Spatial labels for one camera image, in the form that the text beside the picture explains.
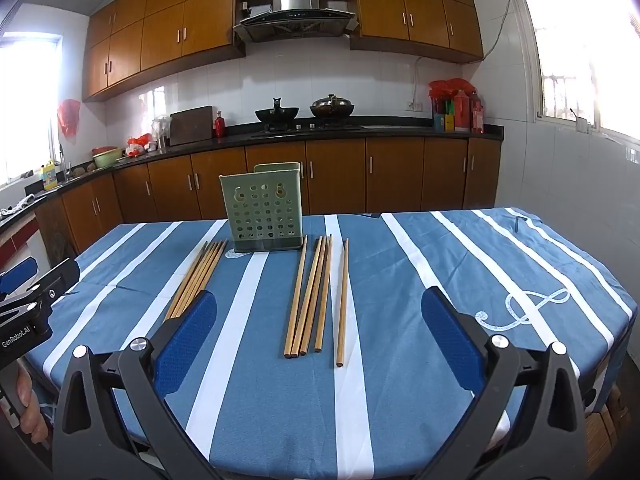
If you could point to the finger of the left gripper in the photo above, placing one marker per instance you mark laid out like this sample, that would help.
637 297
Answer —
12 279
53 285

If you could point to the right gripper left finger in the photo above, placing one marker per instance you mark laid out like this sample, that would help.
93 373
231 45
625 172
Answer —
91 440

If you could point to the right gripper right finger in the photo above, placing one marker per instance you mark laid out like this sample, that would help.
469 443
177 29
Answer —
526 419

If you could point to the wooden chopstick group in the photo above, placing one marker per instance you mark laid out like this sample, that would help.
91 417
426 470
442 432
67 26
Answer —
301 323
191 280
203 274
196 280
186 279
295 301
201 279
326 272
304 348

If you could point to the person's left hand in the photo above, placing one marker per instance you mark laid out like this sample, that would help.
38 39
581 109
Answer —
32 422

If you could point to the black countertop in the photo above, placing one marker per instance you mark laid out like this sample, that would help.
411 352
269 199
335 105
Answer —
253 134

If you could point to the yellow detergent bottle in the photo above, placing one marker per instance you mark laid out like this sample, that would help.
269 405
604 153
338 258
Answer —
48 176

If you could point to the green plastic basin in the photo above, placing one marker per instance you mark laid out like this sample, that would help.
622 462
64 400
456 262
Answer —
107 156

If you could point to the red white bag on counter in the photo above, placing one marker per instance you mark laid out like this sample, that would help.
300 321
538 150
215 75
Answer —
142 144

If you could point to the dark cutting board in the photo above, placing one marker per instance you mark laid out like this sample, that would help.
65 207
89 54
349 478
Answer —
191 126

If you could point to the left window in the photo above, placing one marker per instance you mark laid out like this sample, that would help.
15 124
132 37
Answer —
30 86

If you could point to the window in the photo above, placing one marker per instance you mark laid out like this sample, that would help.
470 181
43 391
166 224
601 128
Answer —
30 86
585 62

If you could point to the blue white striped tablecloth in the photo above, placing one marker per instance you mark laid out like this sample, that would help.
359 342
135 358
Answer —
394 403

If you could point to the green perforated utensil holder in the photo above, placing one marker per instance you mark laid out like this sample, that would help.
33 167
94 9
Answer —
264 207

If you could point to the red sauce bottle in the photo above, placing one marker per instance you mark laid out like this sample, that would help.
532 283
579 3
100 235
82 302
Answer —
219 125

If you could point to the black wok left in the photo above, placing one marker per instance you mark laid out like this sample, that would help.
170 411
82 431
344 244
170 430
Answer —
277 116

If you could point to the upper wooden cabinets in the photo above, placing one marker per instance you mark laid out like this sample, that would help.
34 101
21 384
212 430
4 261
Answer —
132 42

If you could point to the red oil bottle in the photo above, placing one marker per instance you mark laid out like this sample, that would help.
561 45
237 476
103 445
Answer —
462 114
476 113

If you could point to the black wok with lid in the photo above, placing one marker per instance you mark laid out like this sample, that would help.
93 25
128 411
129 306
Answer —
332 108

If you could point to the red bag on right counter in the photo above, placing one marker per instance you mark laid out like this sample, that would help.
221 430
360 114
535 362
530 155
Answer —
446 89

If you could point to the steel range hood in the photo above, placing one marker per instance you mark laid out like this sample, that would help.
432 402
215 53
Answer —
267 20

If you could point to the right window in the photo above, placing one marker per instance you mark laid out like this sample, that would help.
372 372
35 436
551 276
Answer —
585 62

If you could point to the red plastic bag on wall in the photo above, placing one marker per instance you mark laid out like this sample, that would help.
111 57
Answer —
68 117

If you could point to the wall power socket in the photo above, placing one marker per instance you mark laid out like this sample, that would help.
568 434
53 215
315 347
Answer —
414 106

